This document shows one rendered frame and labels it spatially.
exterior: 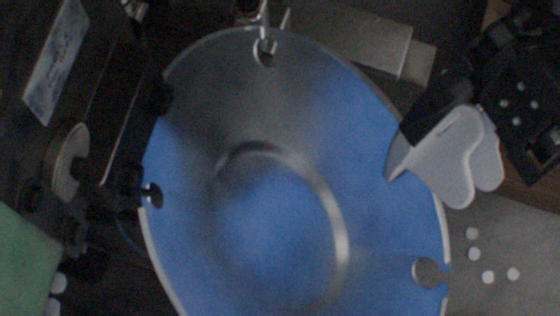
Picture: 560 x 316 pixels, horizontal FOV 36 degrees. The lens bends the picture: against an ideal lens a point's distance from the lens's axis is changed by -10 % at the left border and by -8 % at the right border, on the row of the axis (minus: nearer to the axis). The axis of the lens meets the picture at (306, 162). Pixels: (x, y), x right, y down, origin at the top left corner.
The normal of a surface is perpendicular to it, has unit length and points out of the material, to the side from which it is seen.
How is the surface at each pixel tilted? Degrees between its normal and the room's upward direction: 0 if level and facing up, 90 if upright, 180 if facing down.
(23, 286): 90
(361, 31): 0
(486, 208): 0
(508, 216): 0
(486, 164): 47
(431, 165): 52
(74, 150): 90
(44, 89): 90
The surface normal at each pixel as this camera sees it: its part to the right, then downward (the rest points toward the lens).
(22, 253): 0.95, 0.30
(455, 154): -0.65, 0.26
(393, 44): 0.00, -0.25
